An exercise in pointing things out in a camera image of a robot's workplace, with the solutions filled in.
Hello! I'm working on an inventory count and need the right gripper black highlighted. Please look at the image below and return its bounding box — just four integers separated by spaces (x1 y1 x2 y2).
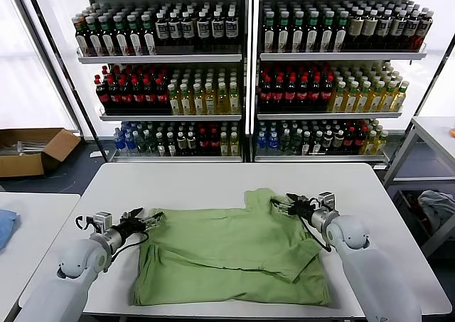
269 193 321 227

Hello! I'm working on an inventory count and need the white metal shelf unit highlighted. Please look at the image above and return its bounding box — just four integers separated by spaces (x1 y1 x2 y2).
51 0 252 163
252 0 427 165

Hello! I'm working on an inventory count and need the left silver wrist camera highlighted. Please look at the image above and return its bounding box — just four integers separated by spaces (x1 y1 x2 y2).
92 211 114 230

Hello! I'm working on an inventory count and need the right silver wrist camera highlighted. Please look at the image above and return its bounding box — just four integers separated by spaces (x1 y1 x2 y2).
317 192 337 211

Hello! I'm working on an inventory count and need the grey metal rods bundle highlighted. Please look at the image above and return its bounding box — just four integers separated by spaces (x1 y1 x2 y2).
0 140 49 158

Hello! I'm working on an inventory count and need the black slanted metal pole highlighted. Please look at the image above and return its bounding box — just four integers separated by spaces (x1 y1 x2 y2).
407 33 455 127
21 0 110 160

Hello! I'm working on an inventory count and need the brown cardboard box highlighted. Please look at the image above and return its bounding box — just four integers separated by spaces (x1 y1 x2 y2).
0 128 82 179

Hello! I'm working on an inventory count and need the green polo shirt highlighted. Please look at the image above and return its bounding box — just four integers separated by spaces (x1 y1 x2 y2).
133 188 331 308

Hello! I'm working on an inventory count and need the grey crumpled cloth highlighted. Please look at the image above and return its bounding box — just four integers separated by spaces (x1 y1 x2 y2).
417 190 455 236

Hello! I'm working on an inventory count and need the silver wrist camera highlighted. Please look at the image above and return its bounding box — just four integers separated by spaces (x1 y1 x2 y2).
317 192 337 211
92 211 114 230

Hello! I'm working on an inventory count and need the white-cap dark bottle beige label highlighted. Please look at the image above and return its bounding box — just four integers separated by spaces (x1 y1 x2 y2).
362 9 378 51
348 9 365 51

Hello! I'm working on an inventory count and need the red-cap cola bottle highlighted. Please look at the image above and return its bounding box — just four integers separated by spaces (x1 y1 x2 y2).
155 78 170 114
106 78 122 114
272 76 285 112
208 129 220 156
119 79 133 114
309 76 323 112
94 79 111 114
143 78 157 114
260 76 273 112
343 127 356 151
297 76 310 112
285 76 298 112
131 78 145 114
321 75 335 112
198 129 210 156
354 126 367 151

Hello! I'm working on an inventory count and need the blue folded cloth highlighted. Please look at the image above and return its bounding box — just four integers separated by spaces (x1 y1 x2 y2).
0 209 21 254

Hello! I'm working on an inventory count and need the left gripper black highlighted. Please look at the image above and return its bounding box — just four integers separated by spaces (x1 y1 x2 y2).
113 207 165 244

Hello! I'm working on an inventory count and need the white-cap dark bottle blue label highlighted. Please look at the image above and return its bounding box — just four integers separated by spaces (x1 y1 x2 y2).
196 11 210 48
155 11 169 48
376 10 394 51
181 11 196 48
210 11 225 47
403 11 420 51
224 10 240 47
168 11 182 48
414 12 434 51
390 11 407 51

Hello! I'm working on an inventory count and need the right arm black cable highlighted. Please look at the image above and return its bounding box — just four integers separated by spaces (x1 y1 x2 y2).
300 217 333 254

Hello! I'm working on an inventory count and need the green-cap dark tea bottle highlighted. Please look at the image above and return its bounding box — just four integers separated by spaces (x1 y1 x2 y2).
291 11 306 54
277 11 291 54
86 16 103 57
112 14 129 57
141 14 157 56
262 11 277 54
127 14 143 56
98 15 115 57
73 16 90 57
305 11 321 54
320 11 336 54
333 11 350 54

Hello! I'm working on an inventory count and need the grey metal frame table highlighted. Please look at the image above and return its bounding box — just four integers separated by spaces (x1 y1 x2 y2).
383 117 455 259

